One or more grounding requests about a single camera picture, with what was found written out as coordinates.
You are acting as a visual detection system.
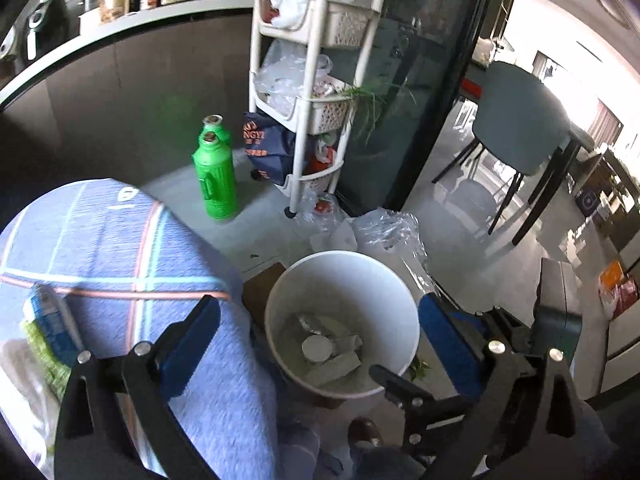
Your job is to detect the translucent plastic bag with receipt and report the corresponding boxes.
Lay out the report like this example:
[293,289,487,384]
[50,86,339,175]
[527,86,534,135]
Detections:
[1,339,60,479]

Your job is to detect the blue white snack wrapper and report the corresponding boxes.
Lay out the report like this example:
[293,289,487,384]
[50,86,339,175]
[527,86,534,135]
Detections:
[23,284,85,367]

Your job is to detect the white trash bin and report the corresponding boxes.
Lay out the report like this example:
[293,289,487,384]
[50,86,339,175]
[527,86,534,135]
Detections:
[264,250,420,402]

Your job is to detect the clear plastic bag on floor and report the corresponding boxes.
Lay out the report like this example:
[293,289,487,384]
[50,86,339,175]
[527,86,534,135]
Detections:
[350,208,435,304]

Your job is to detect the blue plaid tablecloth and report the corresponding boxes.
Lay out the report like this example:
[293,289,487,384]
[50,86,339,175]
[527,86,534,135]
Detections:
[1,179,277,479]

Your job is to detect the teal dining chair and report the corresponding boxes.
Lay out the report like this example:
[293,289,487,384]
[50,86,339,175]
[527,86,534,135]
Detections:
[432,62,570,232]

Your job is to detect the navy blue shopping bag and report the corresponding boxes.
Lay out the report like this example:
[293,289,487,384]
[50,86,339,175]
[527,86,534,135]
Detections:
[243,112,295,186]

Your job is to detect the front green plastic bottle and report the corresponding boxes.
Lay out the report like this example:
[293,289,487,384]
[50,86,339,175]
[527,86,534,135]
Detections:
[192,130,238,220]

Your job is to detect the green plastic bottle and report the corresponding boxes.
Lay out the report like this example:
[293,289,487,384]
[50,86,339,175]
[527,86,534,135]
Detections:
[202,114,231,146]
[192,130,238,220]

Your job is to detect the rear green plastic bottle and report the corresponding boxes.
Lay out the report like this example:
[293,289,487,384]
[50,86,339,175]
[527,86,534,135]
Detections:
[202,114,231,146]

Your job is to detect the white tiered storage rack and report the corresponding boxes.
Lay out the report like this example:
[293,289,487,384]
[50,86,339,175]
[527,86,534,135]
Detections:
[248,0,384,219]

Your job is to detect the black air fryer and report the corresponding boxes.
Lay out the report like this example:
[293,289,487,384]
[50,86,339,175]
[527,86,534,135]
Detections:
[22,0,70,65]

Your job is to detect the black camera box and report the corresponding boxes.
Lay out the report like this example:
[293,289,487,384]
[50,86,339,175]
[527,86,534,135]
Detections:
[530,258,582,364]

